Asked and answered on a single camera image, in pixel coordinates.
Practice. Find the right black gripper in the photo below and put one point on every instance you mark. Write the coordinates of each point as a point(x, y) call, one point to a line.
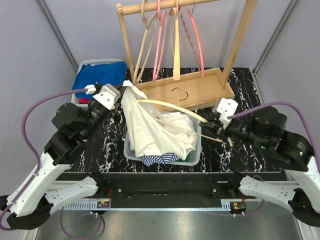
point(216, 125)

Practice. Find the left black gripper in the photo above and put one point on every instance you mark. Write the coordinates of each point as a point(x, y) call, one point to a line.
point(117, 108)

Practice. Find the white tank top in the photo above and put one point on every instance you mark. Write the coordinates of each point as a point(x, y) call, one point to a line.
point(152, 133)

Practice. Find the green tank top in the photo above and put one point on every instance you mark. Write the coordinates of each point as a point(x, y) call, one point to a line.
point(189, 159)

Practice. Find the blue white striped top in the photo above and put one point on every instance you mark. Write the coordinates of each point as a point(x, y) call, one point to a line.
point(149, 160)

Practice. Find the pink hanger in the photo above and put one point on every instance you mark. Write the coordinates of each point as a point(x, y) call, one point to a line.
point(196, 46)
point(162, 17)

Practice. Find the beige plastic hanger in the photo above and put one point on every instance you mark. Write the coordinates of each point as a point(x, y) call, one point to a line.
point(150, 26)

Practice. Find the cream wooden hanger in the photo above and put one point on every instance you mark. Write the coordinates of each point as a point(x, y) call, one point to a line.
point(174, 12)

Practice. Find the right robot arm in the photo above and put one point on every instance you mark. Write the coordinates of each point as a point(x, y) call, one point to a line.
point(263, 127)

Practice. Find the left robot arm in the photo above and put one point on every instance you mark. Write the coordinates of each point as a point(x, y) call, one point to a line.
point(32, 204)

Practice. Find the pink red folded clothes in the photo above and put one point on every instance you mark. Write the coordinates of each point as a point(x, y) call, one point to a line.
point(83, 100)

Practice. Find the folded blue cloth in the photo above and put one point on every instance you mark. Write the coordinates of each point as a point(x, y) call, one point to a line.
point(112, 73)

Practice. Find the white centre basket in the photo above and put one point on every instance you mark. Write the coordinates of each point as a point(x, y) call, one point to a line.
point(195, 153)

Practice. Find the wooden clothes rack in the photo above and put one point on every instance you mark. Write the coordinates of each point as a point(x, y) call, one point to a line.
point(202, 92)

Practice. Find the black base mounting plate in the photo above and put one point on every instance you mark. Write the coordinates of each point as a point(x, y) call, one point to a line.
point(169, 190)

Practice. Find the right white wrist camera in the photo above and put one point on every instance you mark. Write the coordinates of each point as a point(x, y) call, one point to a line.
point(225, 108)

